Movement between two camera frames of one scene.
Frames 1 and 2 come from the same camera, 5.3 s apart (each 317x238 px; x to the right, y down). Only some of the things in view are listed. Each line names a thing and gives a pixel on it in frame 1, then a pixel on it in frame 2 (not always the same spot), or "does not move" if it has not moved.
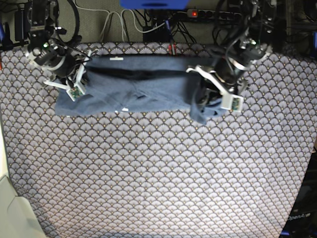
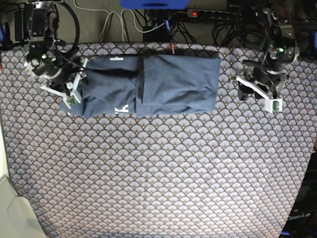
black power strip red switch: [214, 14] does not move
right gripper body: [244, 52] -> [267, 68]
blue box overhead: [154, 4] does not move
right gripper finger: [206, 92] -> [243, 90]
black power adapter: [21, 25] does not move
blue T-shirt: [137, 84] does not move
